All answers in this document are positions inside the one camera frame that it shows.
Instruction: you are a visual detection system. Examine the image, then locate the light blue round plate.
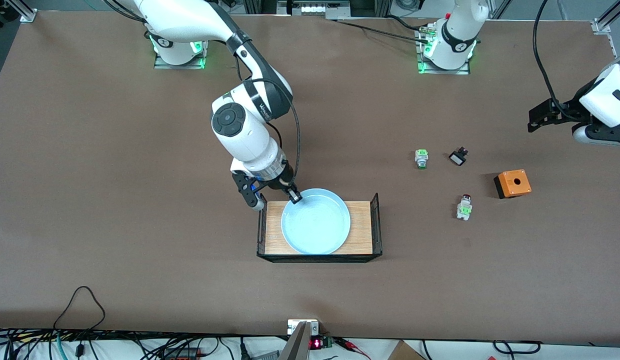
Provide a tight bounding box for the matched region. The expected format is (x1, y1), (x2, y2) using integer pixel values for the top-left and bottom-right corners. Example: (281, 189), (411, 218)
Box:
(281, 188), (352, 256)

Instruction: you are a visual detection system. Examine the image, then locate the wooden tray with black sides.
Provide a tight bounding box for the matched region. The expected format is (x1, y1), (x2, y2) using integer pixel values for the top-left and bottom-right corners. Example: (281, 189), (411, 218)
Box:
(256, 191), (383, 263)

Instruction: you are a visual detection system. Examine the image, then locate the aluminium profile bar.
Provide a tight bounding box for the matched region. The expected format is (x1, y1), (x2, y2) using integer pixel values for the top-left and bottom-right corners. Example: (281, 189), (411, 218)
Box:
(279, 321), (311, 360)

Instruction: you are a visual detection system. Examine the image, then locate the brown cardboard piece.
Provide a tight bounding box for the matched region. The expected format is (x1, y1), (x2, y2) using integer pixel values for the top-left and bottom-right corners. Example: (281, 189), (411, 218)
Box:
(387, 340), (426, 360)

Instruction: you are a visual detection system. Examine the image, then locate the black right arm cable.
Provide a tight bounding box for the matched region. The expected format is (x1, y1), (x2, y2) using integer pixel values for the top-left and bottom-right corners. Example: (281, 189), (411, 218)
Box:
(234, 52), (302, 193)

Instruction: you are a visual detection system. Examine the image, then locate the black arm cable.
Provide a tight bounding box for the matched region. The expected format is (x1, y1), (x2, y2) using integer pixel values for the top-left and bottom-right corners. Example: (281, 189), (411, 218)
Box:
(533, 0), (566, 112)
(234, 52), (302, 193)

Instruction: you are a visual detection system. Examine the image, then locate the orange button enclosure box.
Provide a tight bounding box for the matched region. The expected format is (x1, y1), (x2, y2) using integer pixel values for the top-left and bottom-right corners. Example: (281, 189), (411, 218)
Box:
(493, 169), (532, 200)

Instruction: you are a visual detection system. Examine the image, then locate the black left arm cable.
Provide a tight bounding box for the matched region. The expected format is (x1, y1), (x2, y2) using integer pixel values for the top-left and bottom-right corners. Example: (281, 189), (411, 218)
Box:
(533, 0), (566, 112)

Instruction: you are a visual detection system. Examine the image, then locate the aluminium corner frame profile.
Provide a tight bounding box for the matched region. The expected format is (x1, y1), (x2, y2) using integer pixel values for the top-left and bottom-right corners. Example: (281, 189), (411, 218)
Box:
(592, 0), (620, 35)

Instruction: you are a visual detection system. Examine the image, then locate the silver metal bracket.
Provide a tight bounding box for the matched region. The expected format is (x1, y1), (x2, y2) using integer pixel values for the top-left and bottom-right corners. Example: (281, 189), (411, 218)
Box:
(287, 319), (320, 336)

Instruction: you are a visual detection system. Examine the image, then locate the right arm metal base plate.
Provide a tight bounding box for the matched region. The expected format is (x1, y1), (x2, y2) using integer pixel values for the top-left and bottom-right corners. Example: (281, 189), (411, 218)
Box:
(154, 40), (211, 70)

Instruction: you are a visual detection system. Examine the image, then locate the red clip lead wire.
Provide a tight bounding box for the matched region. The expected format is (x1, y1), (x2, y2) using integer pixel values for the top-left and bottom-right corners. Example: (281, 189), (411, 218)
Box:
(334, 337), (372, 360)

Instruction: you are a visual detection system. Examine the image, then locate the black cable across table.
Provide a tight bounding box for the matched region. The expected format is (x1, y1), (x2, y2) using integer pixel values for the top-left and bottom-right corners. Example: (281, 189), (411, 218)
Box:
(330, 19), (422, 40)

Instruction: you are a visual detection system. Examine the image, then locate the black looped cable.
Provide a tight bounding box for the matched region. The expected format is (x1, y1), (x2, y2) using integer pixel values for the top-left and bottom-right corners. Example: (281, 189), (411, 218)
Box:
(52, 286), (107, 332)

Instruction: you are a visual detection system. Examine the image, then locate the black coiled cable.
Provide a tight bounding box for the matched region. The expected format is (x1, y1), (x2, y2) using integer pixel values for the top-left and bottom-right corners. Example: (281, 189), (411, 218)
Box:
(492, 340), (542, 355)

